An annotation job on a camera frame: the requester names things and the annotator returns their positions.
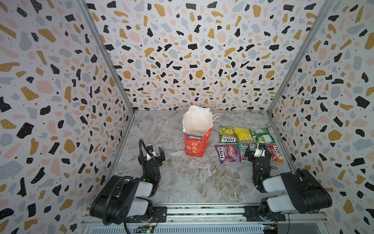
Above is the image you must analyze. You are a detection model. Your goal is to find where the teal mint candy packet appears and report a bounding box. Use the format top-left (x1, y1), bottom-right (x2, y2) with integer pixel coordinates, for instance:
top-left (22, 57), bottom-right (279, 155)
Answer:
top-left (238, 144), bottom-right (257, 163)

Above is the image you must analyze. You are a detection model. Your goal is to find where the orange fruits candy packet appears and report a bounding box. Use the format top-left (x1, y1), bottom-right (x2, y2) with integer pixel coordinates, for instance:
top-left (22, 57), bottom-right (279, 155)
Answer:
top-left (266, 144), bottom-right (284, 162)

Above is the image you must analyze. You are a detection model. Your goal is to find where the yellow snack packet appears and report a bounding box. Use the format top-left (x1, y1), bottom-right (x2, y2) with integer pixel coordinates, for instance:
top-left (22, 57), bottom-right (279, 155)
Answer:
top-left (233, 127), bottom-right (253, 142)

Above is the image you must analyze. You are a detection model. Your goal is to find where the purple candy packet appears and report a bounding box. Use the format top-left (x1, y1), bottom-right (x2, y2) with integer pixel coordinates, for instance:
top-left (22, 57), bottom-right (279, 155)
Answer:
top-left (215, 145), bottom-right (242, 164)

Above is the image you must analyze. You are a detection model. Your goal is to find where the green snack packet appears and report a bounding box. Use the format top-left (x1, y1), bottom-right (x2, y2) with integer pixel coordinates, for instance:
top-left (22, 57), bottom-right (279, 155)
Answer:
top-left (249, 128), bottom-right (275, 144)

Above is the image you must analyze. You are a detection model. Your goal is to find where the green mango tea candy packet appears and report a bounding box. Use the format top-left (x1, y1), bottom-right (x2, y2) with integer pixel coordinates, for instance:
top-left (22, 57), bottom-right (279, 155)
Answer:
top-left (219, 126), bottom-right (239, 143)

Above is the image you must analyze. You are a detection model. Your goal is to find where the red paper gift bag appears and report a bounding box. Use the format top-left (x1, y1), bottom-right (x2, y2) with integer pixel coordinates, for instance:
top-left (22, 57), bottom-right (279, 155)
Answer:
top-left (182, 105), bottom-right (222, 158)

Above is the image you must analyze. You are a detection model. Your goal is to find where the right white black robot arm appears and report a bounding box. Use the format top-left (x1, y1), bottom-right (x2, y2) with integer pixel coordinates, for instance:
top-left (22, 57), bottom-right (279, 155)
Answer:
top-left (241, 142), bottom-right (333, 221)

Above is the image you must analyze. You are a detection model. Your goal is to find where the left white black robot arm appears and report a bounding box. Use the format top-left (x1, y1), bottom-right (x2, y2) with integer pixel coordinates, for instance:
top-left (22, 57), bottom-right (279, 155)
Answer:
top-left (89, 145), bottom-right (167, 225)

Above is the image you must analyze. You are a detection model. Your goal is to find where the left green circuit board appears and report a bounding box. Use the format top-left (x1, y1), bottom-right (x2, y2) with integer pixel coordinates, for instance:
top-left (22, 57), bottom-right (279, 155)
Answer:
top-left (135, 226), bottom-right (154, 234)

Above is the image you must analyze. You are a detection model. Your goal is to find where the green circuit board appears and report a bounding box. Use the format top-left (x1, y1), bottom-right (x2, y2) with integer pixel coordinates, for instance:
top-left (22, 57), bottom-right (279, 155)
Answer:
top-left (262, 225), bottom-right (279, 234)
top-left (135, 226), bottom-right (154, 234)

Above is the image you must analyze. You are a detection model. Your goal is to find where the right green circuit board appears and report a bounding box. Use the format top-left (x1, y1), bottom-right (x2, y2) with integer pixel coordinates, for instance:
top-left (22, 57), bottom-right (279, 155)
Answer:
top-left (262, 225), bottom-right (279, 234)

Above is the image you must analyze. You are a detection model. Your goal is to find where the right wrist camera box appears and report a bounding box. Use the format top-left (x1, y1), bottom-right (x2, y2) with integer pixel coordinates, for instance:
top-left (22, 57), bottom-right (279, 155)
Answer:
top-left (254, 145), bottom-right (266, 158)

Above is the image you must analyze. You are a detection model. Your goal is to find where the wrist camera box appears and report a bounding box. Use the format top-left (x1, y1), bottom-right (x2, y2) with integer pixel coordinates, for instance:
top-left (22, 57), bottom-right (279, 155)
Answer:
top-left (146, 145), bottom-right (156, 161)
top-left (254, 145), bottom-right (266, 158)

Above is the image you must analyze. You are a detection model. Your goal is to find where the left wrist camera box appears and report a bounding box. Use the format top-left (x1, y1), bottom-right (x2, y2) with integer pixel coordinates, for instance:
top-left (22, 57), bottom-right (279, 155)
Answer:
top-left (146, 145), bottom-right (156, 161)

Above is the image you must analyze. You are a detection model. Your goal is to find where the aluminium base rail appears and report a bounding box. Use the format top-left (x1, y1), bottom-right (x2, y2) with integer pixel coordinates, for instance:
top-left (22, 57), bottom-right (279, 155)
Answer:
top-left (82, 203), bottom-right (334, 234)

